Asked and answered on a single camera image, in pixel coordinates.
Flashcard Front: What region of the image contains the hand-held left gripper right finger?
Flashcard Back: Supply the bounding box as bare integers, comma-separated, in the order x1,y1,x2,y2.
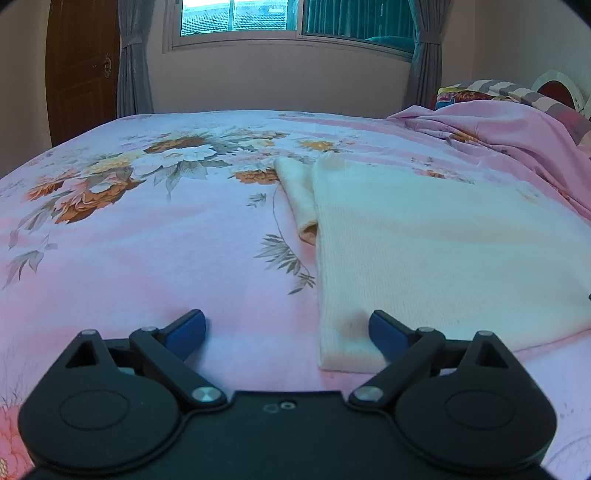
348,309,514,411

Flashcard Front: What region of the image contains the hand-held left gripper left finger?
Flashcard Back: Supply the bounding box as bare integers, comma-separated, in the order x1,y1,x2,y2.
64,309,228,412

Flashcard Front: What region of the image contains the cream knit sweater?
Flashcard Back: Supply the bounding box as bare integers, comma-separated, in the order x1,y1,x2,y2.
273,151,591,374

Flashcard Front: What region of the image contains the bed with pink floral sheet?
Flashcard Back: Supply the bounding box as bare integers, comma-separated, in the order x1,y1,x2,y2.
0,109,591,480

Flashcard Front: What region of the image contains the pink blanket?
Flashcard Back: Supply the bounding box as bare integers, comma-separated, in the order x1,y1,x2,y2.
387,99,591,221

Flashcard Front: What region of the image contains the colourful floral pillow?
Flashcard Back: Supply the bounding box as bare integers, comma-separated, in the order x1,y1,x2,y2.
436,85,507,110

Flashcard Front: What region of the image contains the grey curtain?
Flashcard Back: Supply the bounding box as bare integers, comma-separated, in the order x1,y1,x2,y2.
115,0,156,119
405,0,452,112

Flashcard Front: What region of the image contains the striped pillow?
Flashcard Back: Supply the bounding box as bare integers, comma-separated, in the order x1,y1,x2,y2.
455,79,591,145

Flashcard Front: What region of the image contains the brown wooden door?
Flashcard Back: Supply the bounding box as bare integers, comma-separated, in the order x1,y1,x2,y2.
45,0,122,148

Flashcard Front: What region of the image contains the red and white headboard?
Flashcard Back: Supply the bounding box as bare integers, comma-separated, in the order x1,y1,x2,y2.
531,69,591,117

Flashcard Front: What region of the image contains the sliding glass window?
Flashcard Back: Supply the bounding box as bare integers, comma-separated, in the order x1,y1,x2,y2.
163,0,417,62

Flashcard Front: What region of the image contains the teal curtain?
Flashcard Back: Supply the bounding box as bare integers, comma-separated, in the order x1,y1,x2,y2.
302,0,416,54

